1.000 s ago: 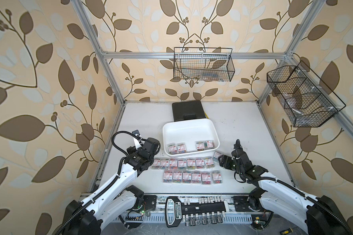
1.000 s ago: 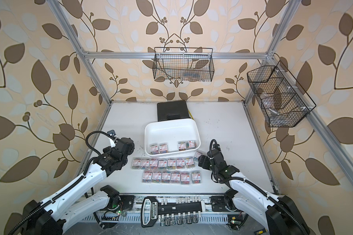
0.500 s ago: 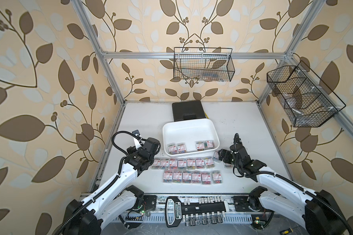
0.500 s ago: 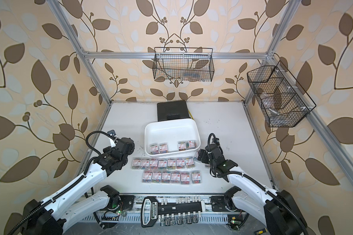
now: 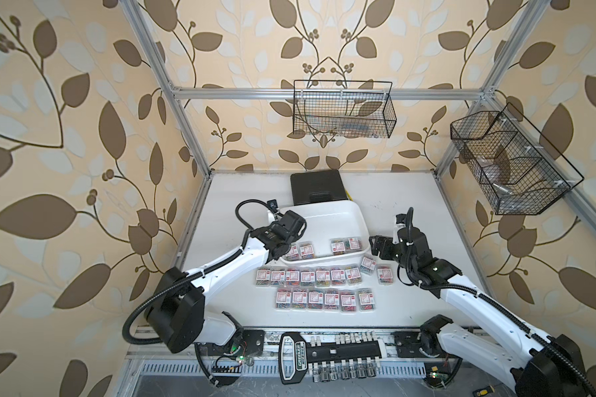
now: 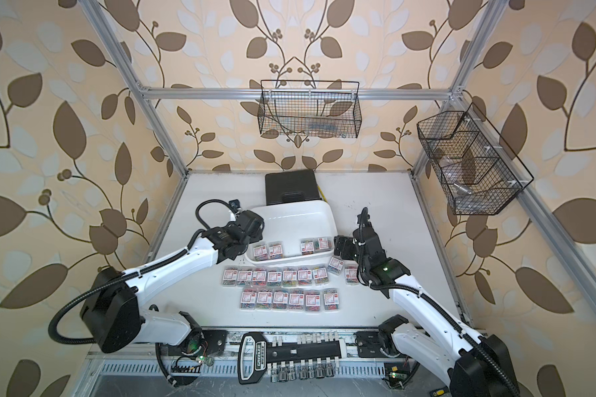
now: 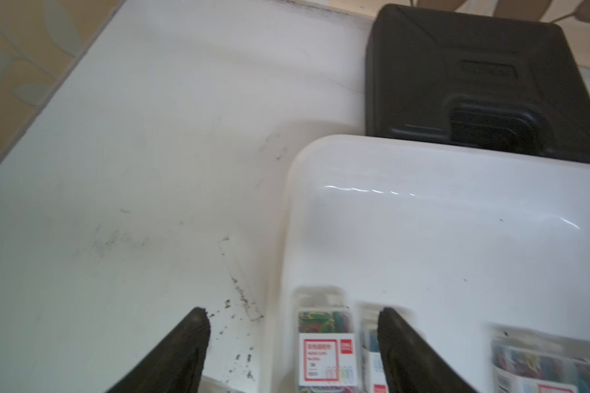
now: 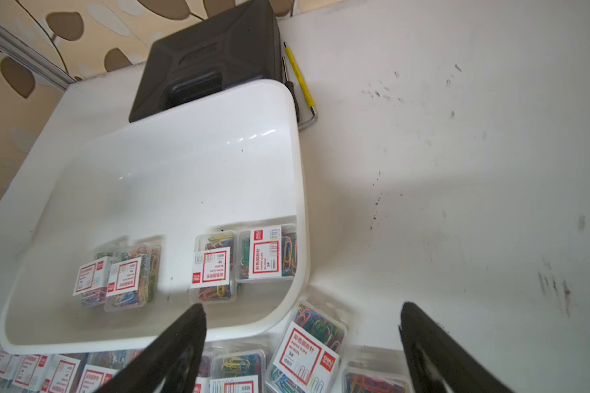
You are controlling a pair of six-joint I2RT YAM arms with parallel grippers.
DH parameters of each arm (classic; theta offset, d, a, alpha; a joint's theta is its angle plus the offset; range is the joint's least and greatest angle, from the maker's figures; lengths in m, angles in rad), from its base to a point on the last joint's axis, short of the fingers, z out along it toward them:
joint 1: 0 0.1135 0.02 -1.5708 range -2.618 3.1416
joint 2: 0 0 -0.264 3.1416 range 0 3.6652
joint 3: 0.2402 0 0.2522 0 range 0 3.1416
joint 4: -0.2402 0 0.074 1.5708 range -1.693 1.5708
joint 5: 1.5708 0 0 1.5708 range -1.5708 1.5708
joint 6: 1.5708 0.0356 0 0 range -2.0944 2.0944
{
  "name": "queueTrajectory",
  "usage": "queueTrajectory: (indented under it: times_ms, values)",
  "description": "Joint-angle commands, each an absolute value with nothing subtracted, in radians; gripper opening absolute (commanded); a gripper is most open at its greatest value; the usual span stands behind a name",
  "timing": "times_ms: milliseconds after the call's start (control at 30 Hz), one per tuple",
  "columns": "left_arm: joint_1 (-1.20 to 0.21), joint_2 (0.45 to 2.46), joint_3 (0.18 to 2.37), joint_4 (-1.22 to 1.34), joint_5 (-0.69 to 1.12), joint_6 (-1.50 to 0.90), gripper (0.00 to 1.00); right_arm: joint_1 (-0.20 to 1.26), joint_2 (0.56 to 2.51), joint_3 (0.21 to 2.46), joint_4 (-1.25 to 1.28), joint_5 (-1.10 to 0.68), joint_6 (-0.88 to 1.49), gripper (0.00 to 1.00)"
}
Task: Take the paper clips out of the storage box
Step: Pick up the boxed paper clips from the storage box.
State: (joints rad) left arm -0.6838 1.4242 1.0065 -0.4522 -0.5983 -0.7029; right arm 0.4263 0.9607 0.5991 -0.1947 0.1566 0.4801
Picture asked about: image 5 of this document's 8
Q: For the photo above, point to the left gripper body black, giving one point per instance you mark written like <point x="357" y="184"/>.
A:
<point x="287" y="246"/>

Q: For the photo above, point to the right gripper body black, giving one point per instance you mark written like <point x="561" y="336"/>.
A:
<point x="391" y="250"/>

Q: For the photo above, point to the white plastic storage tray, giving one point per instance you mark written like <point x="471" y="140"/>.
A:
<point x="328" y="221"/>

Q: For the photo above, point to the paper clip box eleventh removed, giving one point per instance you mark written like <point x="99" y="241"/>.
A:
<point x="299" y="299"/>

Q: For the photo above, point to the paper clip box fifteenth removed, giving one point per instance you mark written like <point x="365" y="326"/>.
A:
<point x="366" y="299"/>

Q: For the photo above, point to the paper clip box twelfth removed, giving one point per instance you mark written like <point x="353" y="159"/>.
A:
<point x="315" y="299"/>

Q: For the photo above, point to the paper clip box thirteenth removed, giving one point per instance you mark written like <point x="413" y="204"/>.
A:
<point x="331" y="300"/>

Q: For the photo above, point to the paper clip box fourteenth removed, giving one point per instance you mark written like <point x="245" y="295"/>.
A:
<point x="347" y="299"/>

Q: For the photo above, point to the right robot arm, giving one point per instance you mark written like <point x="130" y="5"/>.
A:
<point x="520" y="355"/>

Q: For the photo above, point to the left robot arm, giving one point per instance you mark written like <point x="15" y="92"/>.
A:
<point x="176" y="314"/>

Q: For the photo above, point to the black socket set holder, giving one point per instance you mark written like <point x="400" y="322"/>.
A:
<point x="345" y="358"/>

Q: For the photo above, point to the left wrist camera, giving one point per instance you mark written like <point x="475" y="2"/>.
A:
<point x="273" y="204"/>

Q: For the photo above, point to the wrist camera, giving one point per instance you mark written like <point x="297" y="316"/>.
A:
<point x="403" y="222"/>
<point x="273" y="204"/>

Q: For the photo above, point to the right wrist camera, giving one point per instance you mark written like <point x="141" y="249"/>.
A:
<point x="403" y="222"/>

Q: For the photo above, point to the yellow handled screwdriver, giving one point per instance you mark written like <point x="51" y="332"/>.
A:
<point x="484" y="392"/>

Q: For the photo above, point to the black wire basket right wall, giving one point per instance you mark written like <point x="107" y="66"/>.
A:
<point x="519" y="169"/>

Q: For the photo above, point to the black wire basket wall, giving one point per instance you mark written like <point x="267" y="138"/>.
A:
<point x="519" y="169"/>
<point x="343" y="108"/>

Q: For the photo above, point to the black wire basket back wall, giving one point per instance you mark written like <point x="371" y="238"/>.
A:
<point x="343" y="108"/>

